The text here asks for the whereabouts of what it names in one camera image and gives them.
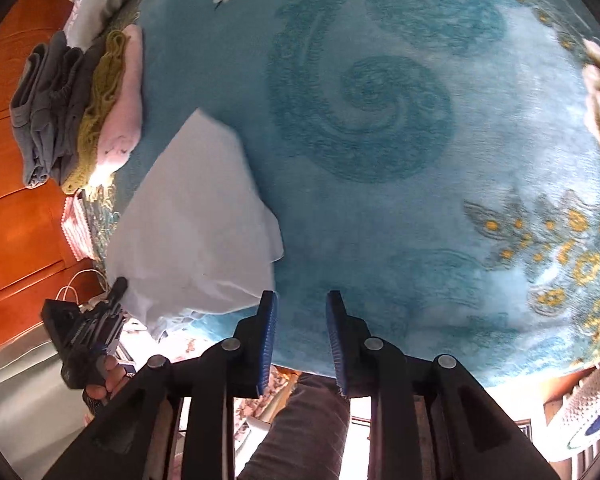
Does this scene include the person's left hand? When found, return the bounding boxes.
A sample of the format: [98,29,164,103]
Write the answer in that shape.
[83,356,130,408]

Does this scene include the orange wooden headboard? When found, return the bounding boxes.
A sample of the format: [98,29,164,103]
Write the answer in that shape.
[0,0,102,347]

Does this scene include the pink white knitted cloth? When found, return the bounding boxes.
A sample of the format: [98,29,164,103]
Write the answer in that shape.
[60,192,95,261]

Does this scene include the person's leg dark trousers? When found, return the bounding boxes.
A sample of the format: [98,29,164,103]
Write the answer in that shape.
[238,374,350,480]

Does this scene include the olive knitted folded garment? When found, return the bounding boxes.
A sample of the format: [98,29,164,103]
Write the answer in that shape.
[61,29,128,195]

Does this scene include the pink folded garment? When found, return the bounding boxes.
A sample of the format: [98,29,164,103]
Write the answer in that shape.
[96,24,144,174]

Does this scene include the dark grey folded garment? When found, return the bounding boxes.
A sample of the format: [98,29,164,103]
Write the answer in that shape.
[9,30,105,188]

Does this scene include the teal floral bed blanket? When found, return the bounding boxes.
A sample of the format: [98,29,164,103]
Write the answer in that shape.
[86,0,600,385]

